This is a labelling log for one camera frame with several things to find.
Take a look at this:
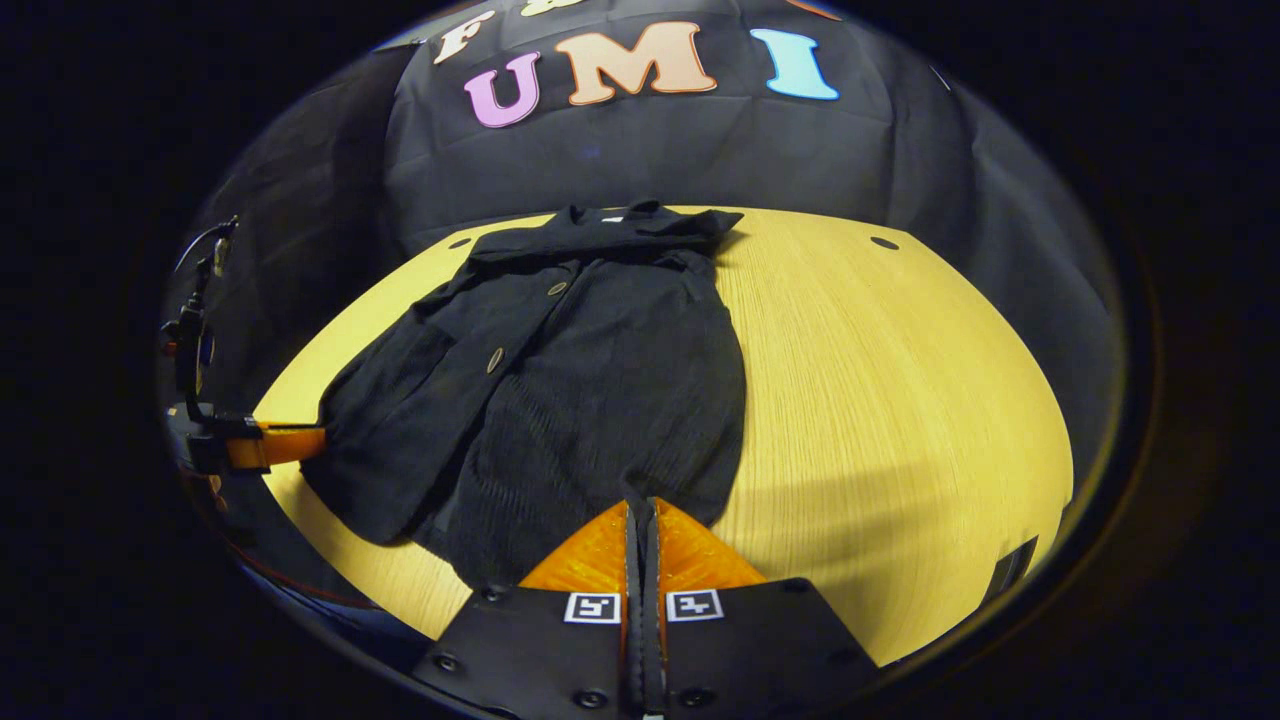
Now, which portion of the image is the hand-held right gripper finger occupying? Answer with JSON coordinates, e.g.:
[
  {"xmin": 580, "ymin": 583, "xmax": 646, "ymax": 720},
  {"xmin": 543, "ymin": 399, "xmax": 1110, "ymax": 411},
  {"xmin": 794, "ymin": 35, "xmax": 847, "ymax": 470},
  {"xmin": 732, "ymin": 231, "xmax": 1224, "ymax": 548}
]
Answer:
[
  {"xmin": 640, "ymin": 497, "xmax": 883, "ymax": 719},
  {"xmin": 413, "ymin": 497, "xmax": 647, "ymax": 720}
]

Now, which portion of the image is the black button-up shirt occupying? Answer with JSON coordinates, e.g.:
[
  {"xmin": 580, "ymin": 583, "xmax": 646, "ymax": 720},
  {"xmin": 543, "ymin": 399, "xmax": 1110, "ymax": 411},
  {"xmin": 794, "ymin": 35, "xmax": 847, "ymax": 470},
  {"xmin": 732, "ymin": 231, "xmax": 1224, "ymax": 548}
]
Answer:
[{"xmin": 300, "ymin": 200, "xmax": 749, "ymax": 591}]

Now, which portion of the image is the black backdrop cloth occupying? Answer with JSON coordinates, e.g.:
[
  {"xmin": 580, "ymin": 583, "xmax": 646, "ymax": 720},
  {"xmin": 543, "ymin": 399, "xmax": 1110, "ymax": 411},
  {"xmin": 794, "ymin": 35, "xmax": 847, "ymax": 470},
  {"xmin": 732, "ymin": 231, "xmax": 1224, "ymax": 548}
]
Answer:
[{"xmin": 165, "ymin": 0, "xmax": 1126, "ymax": 481}]

